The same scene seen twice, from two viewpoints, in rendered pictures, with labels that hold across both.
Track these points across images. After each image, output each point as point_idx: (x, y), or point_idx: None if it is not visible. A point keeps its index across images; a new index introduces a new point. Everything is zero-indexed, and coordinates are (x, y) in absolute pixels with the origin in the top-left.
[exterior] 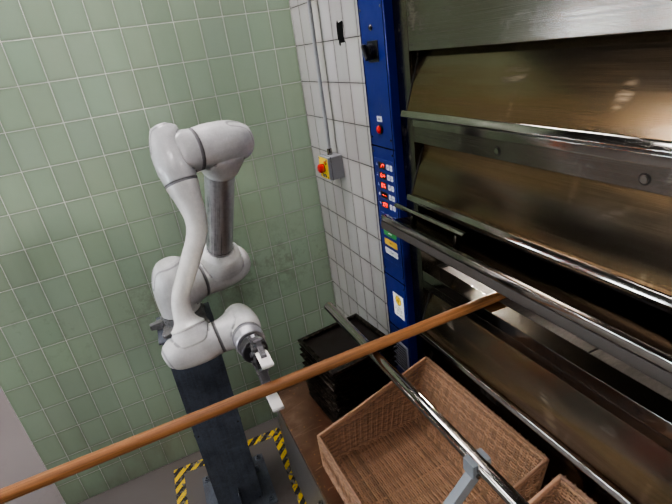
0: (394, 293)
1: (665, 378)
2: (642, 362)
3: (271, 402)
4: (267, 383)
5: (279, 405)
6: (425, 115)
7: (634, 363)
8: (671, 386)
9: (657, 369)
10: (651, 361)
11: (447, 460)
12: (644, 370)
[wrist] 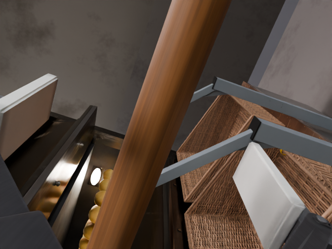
0: None
1: (33, 189)
2: (25, 196)
3: (261, 170)
4: (133, 113)
5: (240, 173)
6: None
7: (27, 199)
8: (37, 188)
9: (28, 191)
10: (24, 193)
11: None
12: (30, 196)
